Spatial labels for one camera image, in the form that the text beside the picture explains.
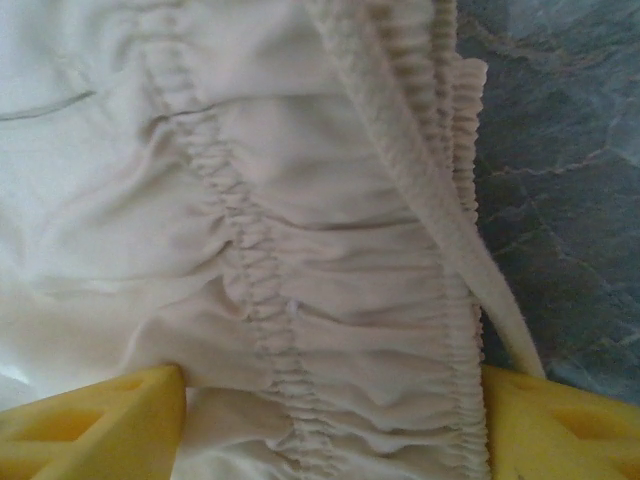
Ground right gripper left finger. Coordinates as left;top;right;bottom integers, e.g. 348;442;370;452
0;363;187;480

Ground cream beige shorts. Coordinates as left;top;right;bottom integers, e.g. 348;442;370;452
0;0;546;480

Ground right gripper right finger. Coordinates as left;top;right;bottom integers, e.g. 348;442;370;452
480;366;640;480

